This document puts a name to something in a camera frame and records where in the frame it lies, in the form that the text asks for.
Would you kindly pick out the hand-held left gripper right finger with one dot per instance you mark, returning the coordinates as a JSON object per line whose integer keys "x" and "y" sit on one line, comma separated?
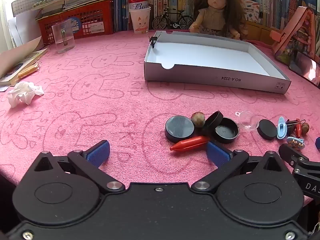
{"x": 217, "y": 153}

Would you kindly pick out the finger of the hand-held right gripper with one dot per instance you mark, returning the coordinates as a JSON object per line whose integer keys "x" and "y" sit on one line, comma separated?
{"x": 318, "y": 143}
{"x": 292, "y": 155}

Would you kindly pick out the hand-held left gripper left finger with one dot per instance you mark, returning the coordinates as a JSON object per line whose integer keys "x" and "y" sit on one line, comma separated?
{"x": 98, "y": 152}

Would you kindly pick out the decorated blue hair clip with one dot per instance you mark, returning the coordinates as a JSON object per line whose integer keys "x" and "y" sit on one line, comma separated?
{"x": 295, "y": 142}

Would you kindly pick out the plain blue hair clip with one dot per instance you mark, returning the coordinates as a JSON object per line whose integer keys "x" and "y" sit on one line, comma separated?
{"x": 281, "y": 130}

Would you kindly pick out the red plastic clip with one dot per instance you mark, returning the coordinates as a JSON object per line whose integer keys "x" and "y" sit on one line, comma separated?
{"x": 190, "y": 142}

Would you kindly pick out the black binder clip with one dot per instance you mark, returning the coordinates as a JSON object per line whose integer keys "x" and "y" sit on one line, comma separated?
{"x": 153, "y": 40}
{"x": 291, "y": 124}

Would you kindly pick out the black round tin lid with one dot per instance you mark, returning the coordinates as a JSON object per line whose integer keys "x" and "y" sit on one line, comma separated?
{"x": 212, "y": 122}

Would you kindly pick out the small black round tin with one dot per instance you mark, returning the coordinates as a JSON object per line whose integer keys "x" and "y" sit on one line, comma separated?
{"x": 267, "y": 129}

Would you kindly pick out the brown walnut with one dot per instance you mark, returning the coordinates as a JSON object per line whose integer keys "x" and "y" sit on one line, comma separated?
{"x": 305, "y": 128}
{"x": 198, "y": 118}

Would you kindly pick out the black round tin glass top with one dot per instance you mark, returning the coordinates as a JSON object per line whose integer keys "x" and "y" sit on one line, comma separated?
{"x": 178, "y": 127}

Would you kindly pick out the white cardboard box tray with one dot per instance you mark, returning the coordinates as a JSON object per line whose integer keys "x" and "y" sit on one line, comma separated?
{"x": 212, "y": 55}

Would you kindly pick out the small red clip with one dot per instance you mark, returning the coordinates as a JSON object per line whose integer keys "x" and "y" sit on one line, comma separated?
{"x": 298, "y": 130}

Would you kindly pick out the black round tin base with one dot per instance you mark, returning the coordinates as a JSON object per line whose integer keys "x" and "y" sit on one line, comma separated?
{"x": 226, "y": 131}

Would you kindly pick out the clear plastic dome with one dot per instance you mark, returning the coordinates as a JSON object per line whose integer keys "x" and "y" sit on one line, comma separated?
{"x": 247, "y": 123}

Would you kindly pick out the pink bunny print tablecloth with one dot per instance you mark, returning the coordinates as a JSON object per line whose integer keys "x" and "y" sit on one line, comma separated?
{"x": 100, "y": 110}

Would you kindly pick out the black smartphone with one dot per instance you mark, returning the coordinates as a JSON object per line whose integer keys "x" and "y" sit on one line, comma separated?
{"x": 306, "y": 67}

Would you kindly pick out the crumpled white tissue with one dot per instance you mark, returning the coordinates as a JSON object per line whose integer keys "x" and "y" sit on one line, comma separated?
{"x": 22, "y": 93}

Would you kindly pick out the yellow wrapped sticks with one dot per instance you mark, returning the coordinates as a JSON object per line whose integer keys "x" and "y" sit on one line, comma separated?
{"x": 28, "y": 71}

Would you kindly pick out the pink triangular toy box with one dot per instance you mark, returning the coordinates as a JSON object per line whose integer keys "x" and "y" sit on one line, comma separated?
{"x": 300, "y": 30}

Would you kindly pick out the open booklet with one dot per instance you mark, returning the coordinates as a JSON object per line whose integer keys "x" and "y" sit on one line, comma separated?
{"x": 31, "y": 57}

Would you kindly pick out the clear glass mug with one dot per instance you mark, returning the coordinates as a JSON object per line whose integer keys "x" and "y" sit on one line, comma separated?
{"x": 58, "y": 37}

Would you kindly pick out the wooden drawer box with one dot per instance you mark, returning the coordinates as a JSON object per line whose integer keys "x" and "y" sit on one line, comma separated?
{"x": 260, "y": 31}

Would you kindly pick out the brown paper sheet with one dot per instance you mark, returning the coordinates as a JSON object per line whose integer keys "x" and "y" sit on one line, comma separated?
{"x": 15, "y": 55}

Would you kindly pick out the large red plastic basket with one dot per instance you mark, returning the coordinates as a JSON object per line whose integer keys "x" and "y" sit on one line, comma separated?
{"x": 100, "y": 17}

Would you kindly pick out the long-haired brown doll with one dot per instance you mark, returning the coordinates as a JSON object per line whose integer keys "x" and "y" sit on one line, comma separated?
{"x": 216, "y": 17}

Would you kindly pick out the white cat print paper cup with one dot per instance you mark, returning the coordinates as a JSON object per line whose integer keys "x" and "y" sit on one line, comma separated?
{"x": 140, "y": 21}

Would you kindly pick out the black toy bicycle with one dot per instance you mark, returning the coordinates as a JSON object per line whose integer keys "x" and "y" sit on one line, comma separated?
{"x": 158, "y": 22}

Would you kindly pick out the white paper sheets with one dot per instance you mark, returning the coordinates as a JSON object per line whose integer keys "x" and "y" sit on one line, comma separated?
{"x": 22, "y": 30}

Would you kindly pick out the white pencil print box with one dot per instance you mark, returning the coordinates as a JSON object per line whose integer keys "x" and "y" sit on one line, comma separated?
{"x": 251, "y": 10}

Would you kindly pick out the grid cutting mat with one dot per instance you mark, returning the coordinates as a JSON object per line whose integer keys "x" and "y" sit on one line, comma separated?
{"x": 22, "y": 6}

